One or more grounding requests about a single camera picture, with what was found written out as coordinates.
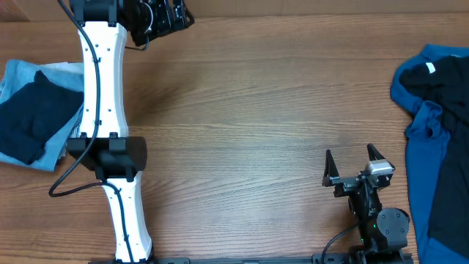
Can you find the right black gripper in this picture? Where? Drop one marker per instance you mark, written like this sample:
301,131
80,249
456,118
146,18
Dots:
352,180

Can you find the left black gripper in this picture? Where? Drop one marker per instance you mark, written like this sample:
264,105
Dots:
168,25

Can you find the dark navy t-shirt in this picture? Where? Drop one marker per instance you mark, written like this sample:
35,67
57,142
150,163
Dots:
25,120

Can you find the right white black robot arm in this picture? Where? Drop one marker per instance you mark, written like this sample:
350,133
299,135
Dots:
383,231

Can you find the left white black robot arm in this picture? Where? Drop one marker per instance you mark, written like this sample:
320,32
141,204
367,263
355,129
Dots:
103,143

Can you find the blue t-shirt at right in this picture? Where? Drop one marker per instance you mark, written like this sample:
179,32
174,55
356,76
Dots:
421,146

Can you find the black t-shirt at right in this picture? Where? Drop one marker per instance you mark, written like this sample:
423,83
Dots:
447,146

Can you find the folded light blue cloth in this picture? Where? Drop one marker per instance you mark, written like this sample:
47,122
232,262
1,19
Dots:
18,73

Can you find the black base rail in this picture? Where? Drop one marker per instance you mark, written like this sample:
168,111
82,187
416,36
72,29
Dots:
256,260

